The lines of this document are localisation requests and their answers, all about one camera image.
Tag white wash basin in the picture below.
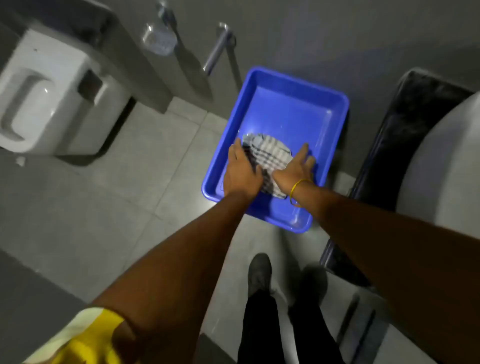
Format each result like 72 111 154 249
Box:
395 91 480 241

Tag black trousers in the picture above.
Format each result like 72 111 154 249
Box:
237 287 346 364

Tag person's left forearm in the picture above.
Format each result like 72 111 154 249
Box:
91 190 256 364

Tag yellow and white sleeve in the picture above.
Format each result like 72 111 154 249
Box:
22 307 127 364

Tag grey checked cloth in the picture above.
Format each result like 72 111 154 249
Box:
241 133 294 200

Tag dark grey shoe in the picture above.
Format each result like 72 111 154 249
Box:
288 264 329 314
247 253 273 299

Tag person's right forearm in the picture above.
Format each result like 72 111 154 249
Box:
290 183 480 364

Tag person's left hand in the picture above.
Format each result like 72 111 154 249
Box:
223 138 264 199

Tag blue plastic tub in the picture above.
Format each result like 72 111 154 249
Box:
201 67 350 234

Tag yellow wristband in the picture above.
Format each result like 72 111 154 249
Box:
289 179 315 208

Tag white toilet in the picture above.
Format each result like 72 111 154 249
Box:
0 28 131 157

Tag person's right hand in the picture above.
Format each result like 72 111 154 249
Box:
272 143 317 196

